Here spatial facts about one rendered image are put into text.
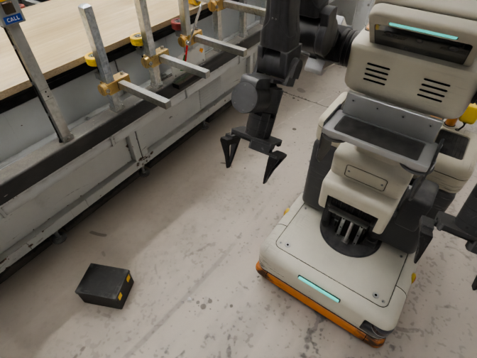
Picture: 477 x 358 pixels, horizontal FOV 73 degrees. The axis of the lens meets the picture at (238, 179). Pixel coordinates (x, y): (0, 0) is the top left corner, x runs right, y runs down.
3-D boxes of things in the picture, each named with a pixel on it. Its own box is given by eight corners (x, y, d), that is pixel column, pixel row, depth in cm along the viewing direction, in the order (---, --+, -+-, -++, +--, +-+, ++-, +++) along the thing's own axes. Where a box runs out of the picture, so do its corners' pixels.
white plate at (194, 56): (206, 60, 178) (204, 42, 171) (173, 79, 163) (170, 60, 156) (205, 60, 178) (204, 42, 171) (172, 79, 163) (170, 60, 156)
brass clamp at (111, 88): (132, 84, 142) (129, 74, 139) (108, 98, 135) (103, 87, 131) (123, 81, 145) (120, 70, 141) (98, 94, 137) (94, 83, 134)
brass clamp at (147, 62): (170, 59, 155) (169, 49, 151) (150, 70, 147) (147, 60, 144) (161, 56, 158) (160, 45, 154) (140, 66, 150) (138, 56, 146)
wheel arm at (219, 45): (247, 56, 155) (247, 47, 151) (243, 59, 153) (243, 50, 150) (179, 35, 172) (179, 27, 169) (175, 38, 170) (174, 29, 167)
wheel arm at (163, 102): (172, 107, 129) (170, 98, 126) (166, 111, 127) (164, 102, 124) (102, 77, 147) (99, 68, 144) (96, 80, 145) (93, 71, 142)
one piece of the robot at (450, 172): (317, 187, 183) (355, 41, 123) (417, 234, 161) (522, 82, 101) (288, 227, 164) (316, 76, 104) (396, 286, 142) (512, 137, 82)
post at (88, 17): (125, 116, 148) (91, 3, 114) (119, 120, 146) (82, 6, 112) (120, 114, 150) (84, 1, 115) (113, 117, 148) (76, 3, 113)
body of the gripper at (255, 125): (270, 152, 66) (280, 118, 64) (228, 136, 70) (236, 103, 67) (280, 148, 72) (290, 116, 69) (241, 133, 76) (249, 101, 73)
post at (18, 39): (74, 137, 130) (20, 21, 98) (64, 143, 127) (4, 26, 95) (67, 133, 132) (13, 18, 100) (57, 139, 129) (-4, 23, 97)
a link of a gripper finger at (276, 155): (267, 191, 69) (280, 150, 65) (238, 178, 71) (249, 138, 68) (278, 183, 75) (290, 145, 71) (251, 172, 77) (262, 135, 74)
